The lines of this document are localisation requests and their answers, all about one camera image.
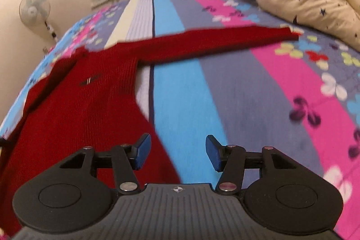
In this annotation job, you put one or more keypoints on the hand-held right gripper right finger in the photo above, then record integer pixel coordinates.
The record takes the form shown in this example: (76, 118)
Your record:
(213, 155)

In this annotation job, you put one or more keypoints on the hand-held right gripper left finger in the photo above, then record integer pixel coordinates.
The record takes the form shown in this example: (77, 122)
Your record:
(142, 154)

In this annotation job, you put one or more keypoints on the red knit sweater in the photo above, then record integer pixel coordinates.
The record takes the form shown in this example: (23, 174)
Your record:
(92, 105)

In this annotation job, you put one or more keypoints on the striped floral bed sheet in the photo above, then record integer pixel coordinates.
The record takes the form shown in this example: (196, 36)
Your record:
(225, 93)

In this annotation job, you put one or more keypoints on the white standing fan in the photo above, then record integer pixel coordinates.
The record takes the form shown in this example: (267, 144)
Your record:
(35, 10)

